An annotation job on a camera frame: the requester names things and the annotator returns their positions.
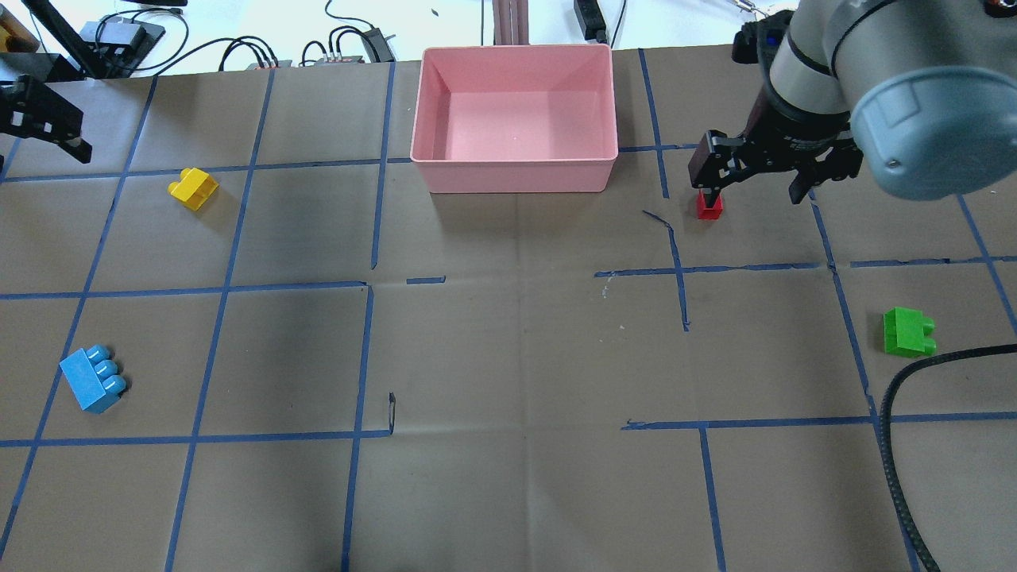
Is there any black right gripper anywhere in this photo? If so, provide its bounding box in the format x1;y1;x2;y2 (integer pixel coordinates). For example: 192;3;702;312
689;85;862;205

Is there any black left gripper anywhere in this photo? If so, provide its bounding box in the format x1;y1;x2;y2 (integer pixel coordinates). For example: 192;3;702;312
1;75;92;165

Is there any green toy block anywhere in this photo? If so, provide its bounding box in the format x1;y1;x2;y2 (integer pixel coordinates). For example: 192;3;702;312
883;307;938;358

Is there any blue toy block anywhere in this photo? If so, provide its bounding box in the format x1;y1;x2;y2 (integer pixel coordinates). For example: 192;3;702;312
59;345;128;414

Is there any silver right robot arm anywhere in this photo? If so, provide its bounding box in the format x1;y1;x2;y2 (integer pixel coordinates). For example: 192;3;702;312
689;1;1016;207

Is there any pink plastic box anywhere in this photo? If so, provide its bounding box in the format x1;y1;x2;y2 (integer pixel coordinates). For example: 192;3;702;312
409;44;620;193

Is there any red toy block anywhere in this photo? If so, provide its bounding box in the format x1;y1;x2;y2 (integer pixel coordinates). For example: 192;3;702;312
696;191;724;221

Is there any black usb hub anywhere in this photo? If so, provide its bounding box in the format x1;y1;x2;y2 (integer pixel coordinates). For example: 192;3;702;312
79;16;166;72

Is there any yellow toy block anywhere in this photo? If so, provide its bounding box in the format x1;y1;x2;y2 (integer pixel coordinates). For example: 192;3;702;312
167;168;219;211

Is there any black power adapter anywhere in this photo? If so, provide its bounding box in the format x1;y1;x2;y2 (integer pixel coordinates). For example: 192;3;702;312
573;0;608;44

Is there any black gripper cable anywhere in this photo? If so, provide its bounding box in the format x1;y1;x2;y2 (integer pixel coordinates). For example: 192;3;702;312
879;345;1017;572

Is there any aluminium frame post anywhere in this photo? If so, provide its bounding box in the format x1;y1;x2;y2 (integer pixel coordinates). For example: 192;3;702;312
493;0;530;44

